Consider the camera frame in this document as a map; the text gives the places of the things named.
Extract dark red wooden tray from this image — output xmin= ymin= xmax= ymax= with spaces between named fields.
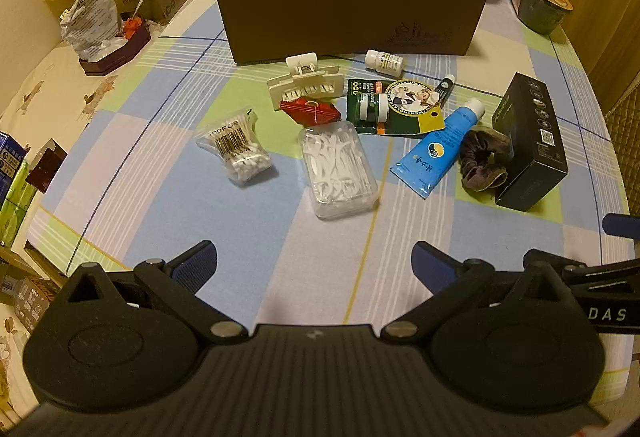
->
xmin=79 ymin=21 xmax=152 ymax=77

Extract small dark brown box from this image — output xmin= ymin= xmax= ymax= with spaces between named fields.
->
xmin=25 ymin=139 xmax=69 ymax=196

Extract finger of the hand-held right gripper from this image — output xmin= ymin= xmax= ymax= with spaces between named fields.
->
xmin=602 ymin=213 xmax=640 ymax=238
xmin=523 ymin=249 xmax=640 ymax=290

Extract dark green lip balm tube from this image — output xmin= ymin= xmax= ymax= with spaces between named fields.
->
xmin=433 ymin=75 xmax=457 ymax=110

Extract quilted chair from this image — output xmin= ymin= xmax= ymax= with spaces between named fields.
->
xmin=602 ymin=71 xmax=640 ymax=198

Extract green blister pack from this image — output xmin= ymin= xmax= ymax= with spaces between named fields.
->
xmin=346 ymin=78 xmax=395 ymax=136

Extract dark green round-print card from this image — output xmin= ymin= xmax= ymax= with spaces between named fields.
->
xmin=379 ymin=79 xmax=446 ymax=138

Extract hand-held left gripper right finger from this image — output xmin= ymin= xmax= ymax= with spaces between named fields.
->
xmin=382 ymin=241 xmax=575 ymax=344

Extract stacked boxes beside table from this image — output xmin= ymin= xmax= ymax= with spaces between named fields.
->
xmin=0 ymin=244 xmax=68 ymax=334

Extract red packet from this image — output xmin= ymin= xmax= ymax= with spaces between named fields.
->
xmin=279 ymin=99 xmax=342 ymax=127

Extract silver foil bag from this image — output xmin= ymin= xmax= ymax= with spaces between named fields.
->
xmin=59 ymin=0 xmax=124 ymax=63

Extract dark instant noodle cup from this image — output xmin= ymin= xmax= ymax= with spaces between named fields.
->
xmin=510 ymin=0 xmax=575 ymax=36

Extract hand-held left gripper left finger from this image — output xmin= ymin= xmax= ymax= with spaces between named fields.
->
xmin=64 ymin=240 xmax=251 ymax=344

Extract blue cream tube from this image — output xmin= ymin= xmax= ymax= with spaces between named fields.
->
xmin=390 ymin=98 xmax=485 ymax=200

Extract black carton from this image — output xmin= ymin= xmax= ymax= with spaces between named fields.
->
xmin=492 ymin=72 xmax=570 ymax=212

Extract plaid cloth covered desktop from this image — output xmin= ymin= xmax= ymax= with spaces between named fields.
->
xmin=0 ymin=0 xmax=632 ymax=423

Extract small white pill bottle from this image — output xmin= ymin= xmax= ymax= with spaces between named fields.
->
xmin=364 ymin=49 xmax=404 ymax=73

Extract clear box of floss picks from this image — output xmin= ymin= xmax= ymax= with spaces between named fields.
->
xmin=298 ymin=122 xmax=379 ymax=221

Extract brown velvet scrunchie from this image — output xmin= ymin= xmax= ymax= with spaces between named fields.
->
xmin=459 ymin=127 xmax=516 ymax=193

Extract white hair claw clip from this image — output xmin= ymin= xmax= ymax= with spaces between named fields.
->
xmin=266 ymin=52 xmax=346 ymax=111

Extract blue medicine box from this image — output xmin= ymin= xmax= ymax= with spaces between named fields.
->
xmin=0 ymin=131 xmax=29 ymax=198

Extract bag of cotton swabs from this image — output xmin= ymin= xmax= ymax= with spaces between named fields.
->
xmin=194 ymin=106 xmax=274 ymax=188

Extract green tissue packets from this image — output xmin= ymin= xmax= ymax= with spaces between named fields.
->
xmin=0 ymin=166 xmax=39 ymax=249

